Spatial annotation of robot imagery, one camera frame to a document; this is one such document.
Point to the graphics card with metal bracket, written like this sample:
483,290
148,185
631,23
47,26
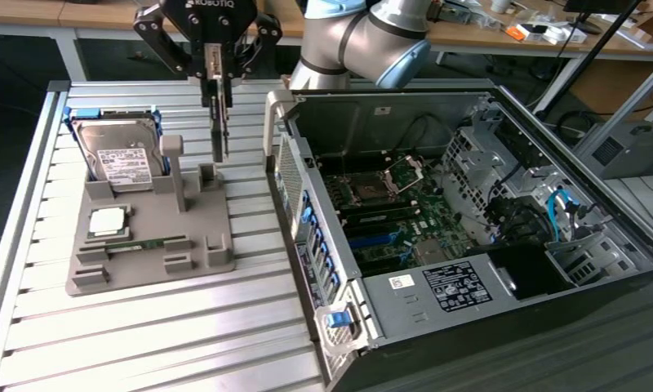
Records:
220,130

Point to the orange and black box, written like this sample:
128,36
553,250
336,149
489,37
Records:
520,32

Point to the black slanted pole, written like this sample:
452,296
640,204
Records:
589,57

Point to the grey chipset heat sink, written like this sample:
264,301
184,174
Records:
431,252

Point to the metal socket cover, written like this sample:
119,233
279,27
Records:
416,168

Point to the green motherboard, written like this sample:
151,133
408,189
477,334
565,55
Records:
449,216

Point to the black RAM stick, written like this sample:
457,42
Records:
381,219

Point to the CPU chip with silver lid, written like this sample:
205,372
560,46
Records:
108,224

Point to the green RAM stick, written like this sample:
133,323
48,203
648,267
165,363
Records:
141,246

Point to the blue case latch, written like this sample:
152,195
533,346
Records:
337,319

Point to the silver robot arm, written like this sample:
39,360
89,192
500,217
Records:
359,36

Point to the black open PC case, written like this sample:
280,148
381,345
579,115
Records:
523,347

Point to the grey metal disk bay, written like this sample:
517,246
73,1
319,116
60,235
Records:
588,261

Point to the grey computer tower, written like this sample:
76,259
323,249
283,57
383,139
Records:
631,151

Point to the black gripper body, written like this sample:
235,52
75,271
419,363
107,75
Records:
209,20

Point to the white box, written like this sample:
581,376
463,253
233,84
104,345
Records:
563,37

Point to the CPU socket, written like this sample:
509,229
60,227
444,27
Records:
369,190

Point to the grey metal device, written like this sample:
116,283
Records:
457,12

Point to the perforated metal drive cage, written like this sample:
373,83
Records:
468,183

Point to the hard disk in blue carrier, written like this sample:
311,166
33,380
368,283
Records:
116,143

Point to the aluminium slat table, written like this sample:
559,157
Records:
168,335

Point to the wooden desk with grey frame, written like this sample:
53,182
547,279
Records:
32,16

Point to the white cup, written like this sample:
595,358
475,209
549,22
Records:
501,5

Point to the blue expansion slot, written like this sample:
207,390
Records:
369,241

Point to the black monitor with stand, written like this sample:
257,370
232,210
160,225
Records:
585,24

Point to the grey power supply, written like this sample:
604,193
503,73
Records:
392,310

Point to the grey parts rack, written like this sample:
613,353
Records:
152,224

